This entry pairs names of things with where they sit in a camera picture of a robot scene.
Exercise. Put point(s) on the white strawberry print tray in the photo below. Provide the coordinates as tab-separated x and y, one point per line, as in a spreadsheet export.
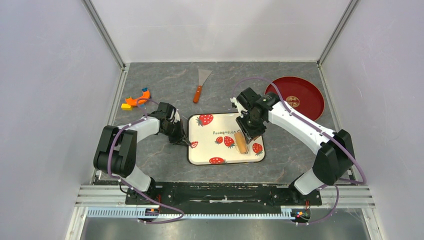
213	142

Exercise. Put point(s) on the yellow toy block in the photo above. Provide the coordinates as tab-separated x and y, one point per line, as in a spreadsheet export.
126	107

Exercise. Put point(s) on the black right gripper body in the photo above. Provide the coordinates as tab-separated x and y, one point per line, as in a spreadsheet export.
249	124

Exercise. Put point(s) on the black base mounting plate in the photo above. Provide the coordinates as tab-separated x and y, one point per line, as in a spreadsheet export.
230	198

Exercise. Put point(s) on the metal scraper with wooden handle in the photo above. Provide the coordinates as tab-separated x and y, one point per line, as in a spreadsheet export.
203	75

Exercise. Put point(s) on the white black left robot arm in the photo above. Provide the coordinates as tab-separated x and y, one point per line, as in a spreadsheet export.
116	151

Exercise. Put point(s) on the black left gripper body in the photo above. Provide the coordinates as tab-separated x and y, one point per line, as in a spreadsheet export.
174	131

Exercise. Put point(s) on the dark red round plate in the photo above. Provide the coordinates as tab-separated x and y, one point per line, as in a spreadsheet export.
302	95

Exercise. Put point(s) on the light blue slotted cable duct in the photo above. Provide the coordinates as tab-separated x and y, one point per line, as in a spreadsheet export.
143	213

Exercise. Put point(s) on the wooden dough roller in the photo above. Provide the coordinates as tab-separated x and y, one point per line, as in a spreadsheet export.
241	142

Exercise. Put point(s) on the orange curved toy block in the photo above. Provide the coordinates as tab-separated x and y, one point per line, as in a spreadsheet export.
139	100

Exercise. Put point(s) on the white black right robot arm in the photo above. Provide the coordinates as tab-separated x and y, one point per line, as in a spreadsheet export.
333	149

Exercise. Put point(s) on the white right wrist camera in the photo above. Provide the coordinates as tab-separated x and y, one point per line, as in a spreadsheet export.
234	102

